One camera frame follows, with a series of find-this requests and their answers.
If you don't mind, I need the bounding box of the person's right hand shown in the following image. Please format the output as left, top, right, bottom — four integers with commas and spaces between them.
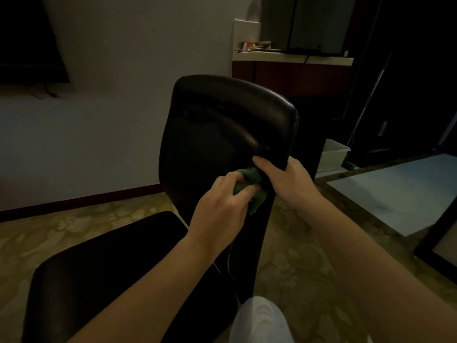
251, 155, 324, 215

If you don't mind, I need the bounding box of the person's left hand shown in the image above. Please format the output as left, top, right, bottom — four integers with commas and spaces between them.
185, 171, 261, 261

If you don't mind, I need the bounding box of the green cleaning cloth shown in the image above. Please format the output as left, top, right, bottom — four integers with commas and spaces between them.
234, 167, 269, 215

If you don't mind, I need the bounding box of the black leather chair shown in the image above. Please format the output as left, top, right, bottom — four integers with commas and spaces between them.
21, 74, 300, 343

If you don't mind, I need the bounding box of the person's left forearm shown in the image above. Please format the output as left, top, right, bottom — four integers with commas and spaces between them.
68, 239, 215, 343

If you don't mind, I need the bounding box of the person's right forearm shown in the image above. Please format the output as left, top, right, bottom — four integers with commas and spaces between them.
299, 196, 457, 343

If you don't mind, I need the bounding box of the white plastic bin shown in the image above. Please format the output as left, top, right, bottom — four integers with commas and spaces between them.
317, 139, 351, 173

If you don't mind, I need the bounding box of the dark cabinet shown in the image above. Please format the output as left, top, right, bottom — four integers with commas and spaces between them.
232, 52, 354, 179

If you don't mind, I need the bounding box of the dark red baseboard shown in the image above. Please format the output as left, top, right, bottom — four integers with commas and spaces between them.
0, 183, 165, 222

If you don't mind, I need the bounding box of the pile of small packets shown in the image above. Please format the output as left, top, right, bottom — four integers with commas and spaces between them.
235, 40, 274, 53

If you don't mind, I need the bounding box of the dark framed panel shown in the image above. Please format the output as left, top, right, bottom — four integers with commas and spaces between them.
414, 196, 457, 282

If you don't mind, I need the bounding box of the white upright board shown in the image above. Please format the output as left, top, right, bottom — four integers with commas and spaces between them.
234, 19, 262, 53

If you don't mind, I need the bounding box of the black countertop appliance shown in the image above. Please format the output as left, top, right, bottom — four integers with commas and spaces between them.
260, 0, 358, 56

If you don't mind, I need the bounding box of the dark wooden wardrobe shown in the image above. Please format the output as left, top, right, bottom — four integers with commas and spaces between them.
342, 0, 457, 168

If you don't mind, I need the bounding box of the long metal mop handle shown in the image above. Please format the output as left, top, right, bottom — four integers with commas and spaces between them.
348, 53, 393, 147

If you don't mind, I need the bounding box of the black dangling television cable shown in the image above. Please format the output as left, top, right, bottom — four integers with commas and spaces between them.
30, 83, 58, 99

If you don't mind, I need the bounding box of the black wall television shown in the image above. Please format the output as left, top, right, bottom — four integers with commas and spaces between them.
0, 0, 70, 84

